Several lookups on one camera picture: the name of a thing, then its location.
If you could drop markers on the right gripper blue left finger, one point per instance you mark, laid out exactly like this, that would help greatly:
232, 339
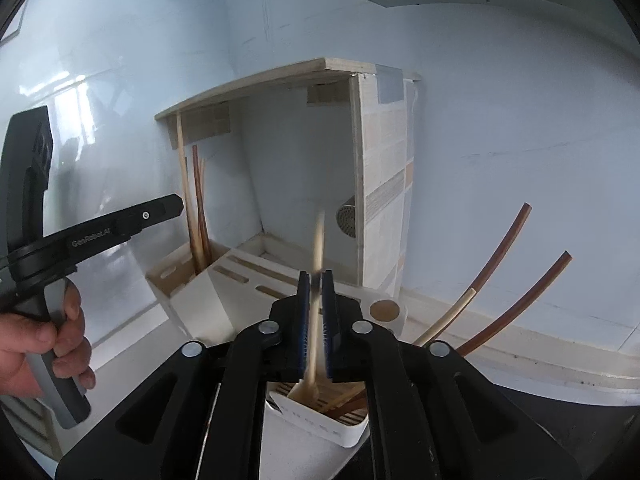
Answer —
302, 302

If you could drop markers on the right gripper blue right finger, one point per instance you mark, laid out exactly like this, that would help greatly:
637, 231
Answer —
328, 315

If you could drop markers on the pale short chopstick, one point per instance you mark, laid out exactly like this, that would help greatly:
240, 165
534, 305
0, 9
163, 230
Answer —
447, 318
306, 392

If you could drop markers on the dark red chopstick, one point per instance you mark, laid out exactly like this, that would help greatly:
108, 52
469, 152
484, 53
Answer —
504, 246
202, 228
518, 308
195, 170

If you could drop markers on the light wooden chopstick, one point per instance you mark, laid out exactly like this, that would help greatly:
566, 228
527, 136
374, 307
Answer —
202, 214

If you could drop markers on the person's left hand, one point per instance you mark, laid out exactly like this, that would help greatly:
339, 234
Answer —
20, 336

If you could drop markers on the white utensil organizer box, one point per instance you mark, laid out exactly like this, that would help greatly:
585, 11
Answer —
237, 291

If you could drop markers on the black glass cooktop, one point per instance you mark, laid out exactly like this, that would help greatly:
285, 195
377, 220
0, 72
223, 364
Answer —
601, 438

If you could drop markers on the wooden wall shelf frame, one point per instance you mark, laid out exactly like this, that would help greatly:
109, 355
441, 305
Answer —
283, 144

